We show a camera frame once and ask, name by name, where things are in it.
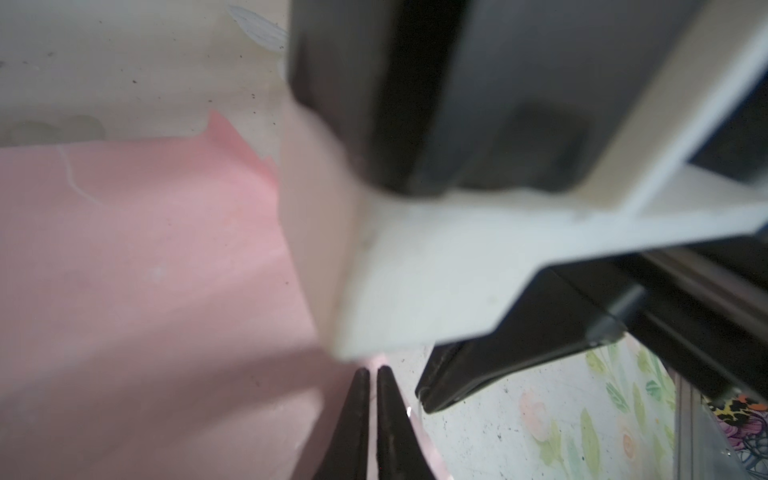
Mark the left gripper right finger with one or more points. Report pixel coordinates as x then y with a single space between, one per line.
398 453

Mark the purple wrapping paper sheet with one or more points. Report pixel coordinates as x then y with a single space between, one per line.
152 326

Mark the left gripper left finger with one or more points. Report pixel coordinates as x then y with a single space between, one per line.
346 457

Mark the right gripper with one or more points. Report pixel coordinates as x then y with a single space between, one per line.
515 182

